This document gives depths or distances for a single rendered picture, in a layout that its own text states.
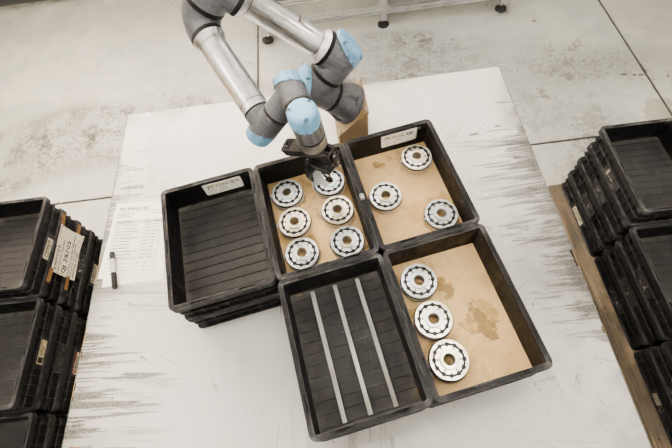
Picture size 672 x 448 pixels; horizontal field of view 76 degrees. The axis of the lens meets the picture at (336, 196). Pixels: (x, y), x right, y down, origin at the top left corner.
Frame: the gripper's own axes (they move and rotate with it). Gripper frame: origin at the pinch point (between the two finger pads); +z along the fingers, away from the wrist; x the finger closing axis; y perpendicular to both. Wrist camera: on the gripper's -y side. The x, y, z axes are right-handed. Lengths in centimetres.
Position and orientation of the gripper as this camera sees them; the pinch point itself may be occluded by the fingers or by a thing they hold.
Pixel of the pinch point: (320, 173)
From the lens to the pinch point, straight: 131.2
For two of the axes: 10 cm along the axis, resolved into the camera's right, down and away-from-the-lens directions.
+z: 1.5, 3.9, 9.1
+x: 4.7, -8.3, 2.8
